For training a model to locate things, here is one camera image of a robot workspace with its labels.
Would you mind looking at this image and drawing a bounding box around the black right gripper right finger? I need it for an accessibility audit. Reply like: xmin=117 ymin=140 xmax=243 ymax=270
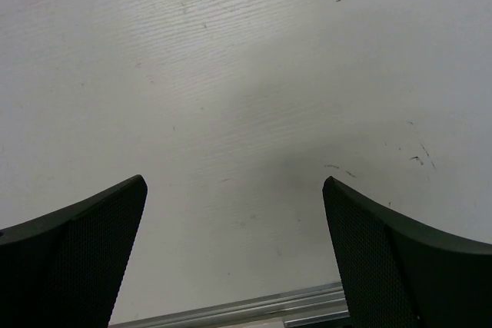
xmin=323 ymin=177 xmax=491 ymax=327

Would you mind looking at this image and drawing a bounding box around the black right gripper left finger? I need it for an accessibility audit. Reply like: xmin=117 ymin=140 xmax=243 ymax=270
xmin=1 ymin=175 xmax=148 ymax=327

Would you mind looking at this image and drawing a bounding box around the aluminium table rail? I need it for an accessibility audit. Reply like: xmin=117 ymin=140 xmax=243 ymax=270
xmin=116 ymin=282 xmax=351 ymax=327

